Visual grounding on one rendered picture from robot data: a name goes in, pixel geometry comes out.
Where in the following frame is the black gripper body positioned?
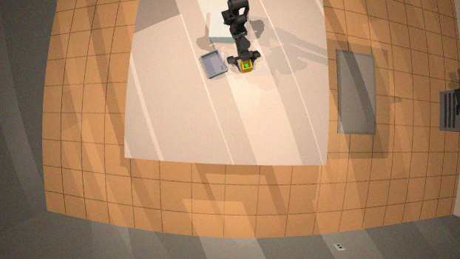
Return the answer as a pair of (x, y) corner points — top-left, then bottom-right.
(227, 47), (261, 64)

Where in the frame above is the yellow square cup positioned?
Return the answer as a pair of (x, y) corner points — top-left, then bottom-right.
(240, 60), (253, 73)

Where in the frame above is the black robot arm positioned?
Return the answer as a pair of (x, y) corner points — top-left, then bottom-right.
(221, 0), (253, 61)

